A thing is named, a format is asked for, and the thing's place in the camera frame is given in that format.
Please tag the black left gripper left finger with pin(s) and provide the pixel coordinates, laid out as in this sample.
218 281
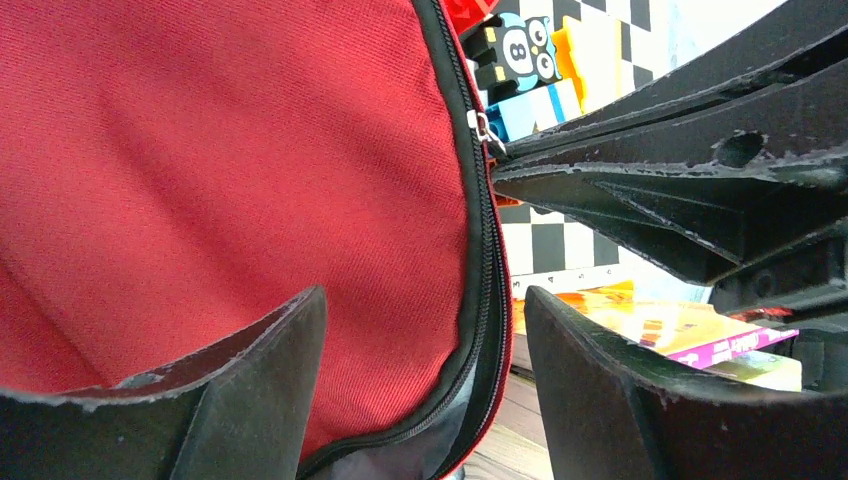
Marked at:
236 409

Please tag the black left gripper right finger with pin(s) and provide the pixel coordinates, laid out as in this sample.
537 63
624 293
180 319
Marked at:
612 409

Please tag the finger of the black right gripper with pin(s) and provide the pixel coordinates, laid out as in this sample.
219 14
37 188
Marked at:
794 41

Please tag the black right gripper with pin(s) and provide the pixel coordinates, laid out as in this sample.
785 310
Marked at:
710 185

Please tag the purple book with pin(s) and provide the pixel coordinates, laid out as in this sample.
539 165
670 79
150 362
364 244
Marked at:
690 333

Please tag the red student backpack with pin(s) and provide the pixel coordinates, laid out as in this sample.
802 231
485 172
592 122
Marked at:
174 171

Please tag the green book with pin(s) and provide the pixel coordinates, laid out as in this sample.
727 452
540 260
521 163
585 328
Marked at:
762 369

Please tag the black white chessboard mat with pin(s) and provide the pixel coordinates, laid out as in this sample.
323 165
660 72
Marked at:
546 248

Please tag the colourful block pile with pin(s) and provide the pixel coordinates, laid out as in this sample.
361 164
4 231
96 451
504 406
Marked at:
537 64

